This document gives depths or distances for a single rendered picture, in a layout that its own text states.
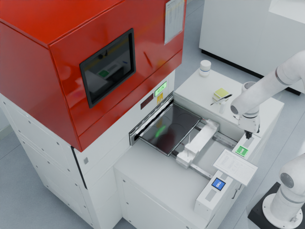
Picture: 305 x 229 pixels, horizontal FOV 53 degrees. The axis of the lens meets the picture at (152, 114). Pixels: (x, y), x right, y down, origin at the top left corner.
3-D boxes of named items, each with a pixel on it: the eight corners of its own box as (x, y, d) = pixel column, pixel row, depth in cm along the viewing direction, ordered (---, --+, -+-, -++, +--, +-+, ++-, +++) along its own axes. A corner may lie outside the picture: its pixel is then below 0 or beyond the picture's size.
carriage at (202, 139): (175, 161, 180) (175, 159, 178) (208, 124, 199) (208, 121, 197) (186, 169, 176) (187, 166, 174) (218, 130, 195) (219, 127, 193)
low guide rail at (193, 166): (144, 139, 195) (144, 136, 192) (146, 137, 196) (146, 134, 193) (212, 182, 174) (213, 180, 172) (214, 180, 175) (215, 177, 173)
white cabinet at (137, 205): (123, 221, 243) (112, 166, 182) (190, 143, 293) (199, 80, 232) (190, 276, 217) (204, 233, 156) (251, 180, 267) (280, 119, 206)
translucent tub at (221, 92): (211, 99, 198) (213, 92, 193) (219, 94, 201) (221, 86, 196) (220, 106, 194) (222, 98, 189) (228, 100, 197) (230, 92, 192)
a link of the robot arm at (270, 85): (275, 97, 114) (235, 120, 142) (301, 77, 120) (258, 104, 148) (260, 78, 116) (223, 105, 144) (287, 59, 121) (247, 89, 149)
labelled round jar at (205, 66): (197, 74, 214) (198, 63, 207) (202, 69, 217) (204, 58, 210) (205, 78, 211) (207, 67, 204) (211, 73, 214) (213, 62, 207)
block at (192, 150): (184, 149, 182) (184, 146, 180) (187, 145, 184) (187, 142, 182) (195, 156, 179) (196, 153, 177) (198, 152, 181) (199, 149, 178)
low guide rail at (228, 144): (169, 114, 209) (169, 111, 206) (171, 112, 210) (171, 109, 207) (235, 151, 188) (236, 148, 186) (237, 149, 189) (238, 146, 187)
